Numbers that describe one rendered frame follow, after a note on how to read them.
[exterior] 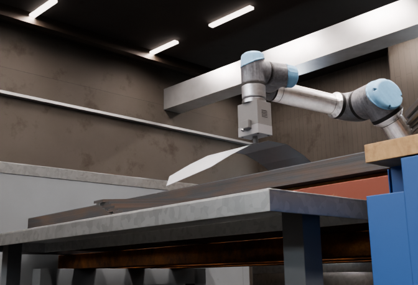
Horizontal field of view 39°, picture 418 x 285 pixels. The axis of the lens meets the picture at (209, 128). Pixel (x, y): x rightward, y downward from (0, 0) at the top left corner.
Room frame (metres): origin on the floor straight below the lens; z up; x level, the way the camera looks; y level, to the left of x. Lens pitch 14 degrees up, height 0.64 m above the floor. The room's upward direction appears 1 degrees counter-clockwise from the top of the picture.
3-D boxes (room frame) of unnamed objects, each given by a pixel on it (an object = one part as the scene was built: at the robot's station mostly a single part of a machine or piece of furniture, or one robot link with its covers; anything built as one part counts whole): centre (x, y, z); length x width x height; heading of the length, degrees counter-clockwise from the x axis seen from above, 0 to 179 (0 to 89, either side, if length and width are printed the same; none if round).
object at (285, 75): (1.80, -0.22, 1.27); 0.11 x 0.11 x 0.08; 26
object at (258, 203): (1.30, 0.22, 0.74); 1.20 x 0.26 x 0.03; 41
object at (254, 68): (1.74, -0.14, 1.27); 0.09 x 0.08 x 0.11; 116
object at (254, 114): (1.73, -0.13, 1.11); 0.10 x 0.09 x 0.16; 133
